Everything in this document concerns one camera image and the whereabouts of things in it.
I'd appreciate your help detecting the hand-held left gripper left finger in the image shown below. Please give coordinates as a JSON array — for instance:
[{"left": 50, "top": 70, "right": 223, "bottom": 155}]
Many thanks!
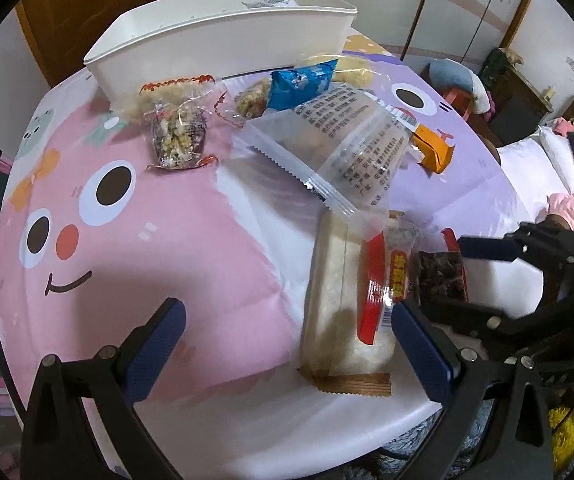
[{"left": 20, "top": 297, "right": 188, "bottom": 480}]

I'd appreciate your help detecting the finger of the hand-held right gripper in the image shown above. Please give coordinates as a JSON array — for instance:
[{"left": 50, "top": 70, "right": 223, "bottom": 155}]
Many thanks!
[
  {"left": 456, "top": 222, "right": 574, "bottom": 281},
  {"left": 402, "top": 297, "right": 548, "bottom": 346}
]

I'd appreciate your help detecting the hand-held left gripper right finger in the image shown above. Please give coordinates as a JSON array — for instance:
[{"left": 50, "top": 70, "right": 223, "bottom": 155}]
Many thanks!
[{"left": 391, "top": 299, "right": 555, "bottom": 480}]

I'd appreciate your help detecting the dark snack packet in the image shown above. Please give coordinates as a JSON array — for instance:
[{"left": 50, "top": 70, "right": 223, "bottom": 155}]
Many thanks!
[{"left": 414, "top": 227, "right": 470, "bottom": 306}]

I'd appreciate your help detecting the red label rice snack packet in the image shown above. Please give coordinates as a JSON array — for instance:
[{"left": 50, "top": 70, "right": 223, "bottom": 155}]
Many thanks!
[{"left": 357, "top": 224, "right": 424, "bottom": 346}]

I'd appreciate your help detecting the long white rice cake packet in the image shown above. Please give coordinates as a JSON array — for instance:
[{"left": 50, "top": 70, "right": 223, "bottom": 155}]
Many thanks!
[{"left": 297, "top": 209, "right": 398, "bottom": 398}]

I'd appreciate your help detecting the orange snack packet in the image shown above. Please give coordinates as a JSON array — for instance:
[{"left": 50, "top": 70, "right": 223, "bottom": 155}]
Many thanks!
[{"left": 407, "top": 122, "right": 456, "bottom": 175}]

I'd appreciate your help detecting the large clear printed snack packet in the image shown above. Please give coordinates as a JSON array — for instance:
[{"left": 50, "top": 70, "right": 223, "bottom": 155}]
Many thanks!
[{"left": 241, "top": 82, "right": 420, "bottom": 216}]

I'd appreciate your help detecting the clear red-edged popcorn packet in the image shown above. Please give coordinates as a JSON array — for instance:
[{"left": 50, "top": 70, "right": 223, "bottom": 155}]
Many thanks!
[{"left": 138, "top": 74, "right": 220, "bottom": 172}]

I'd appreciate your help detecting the beige puffed snack packet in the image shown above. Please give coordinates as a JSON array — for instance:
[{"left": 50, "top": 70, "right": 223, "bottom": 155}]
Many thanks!
[{"left": 294, "top": 52, "right": 390, "bottom": 93}]

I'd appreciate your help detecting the blue snack packet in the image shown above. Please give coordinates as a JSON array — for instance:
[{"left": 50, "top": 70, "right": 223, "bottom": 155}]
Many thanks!
[{"left": 266, "top": 58, "right": 340, "bottom": 111}]

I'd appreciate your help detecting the clear red-edged nut packet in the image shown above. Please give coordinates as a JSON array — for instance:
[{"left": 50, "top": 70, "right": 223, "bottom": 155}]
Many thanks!
[{"left": 214, "top": 79, "right": 274, "bottom": 126}]

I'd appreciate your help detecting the white plastic storage bin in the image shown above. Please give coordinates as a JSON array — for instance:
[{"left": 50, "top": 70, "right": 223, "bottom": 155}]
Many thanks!
[{"left": 83, "top": 0, "right": 359, "bottom": 111}]

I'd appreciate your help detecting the white snack packet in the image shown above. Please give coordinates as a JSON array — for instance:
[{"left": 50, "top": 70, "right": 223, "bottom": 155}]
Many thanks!
[{"left": 241, "top": 0, "right": 300, "bottom": 10}]

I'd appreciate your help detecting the white pillow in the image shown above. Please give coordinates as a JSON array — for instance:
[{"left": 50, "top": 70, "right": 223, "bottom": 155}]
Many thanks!
[{"left": 497, "top": 125, "right": 574, "bottom": 233}]

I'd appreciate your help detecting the pink cloth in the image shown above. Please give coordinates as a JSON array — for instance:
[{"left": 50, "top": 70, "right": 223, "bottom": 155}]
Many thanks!
[{"left": 547, "top": 191, "right": 574, "bottom": 233}]

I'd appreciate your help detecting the grey fluffy rug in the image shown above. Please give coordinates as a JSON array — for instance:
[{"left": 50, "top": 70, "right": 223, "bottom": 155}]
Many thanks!
[{"left": 347, "top": 400, "right": 498, "bottom": 480}]

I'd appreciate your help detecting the pink stool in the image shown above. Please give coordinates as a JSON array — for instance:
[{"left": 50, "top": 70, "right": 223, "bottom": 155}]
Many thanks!
[{"left": 439, "top": 87, "right": 475, "bottom": 121}]

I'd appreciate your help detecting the dark wooden cabinet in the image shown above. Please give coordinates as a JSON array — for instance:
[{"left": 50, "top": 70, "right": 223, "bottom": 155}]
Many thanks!
[{"left": 477, "top": 47, "right": 555, "bottom": 143}]

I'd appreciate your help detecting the blue plush toy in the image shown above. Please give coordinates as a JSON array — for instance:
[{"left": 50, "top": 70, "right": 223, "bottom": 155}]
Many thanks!
[{"left": 419, "top": 57, "right": 492, "bottom": 116}]

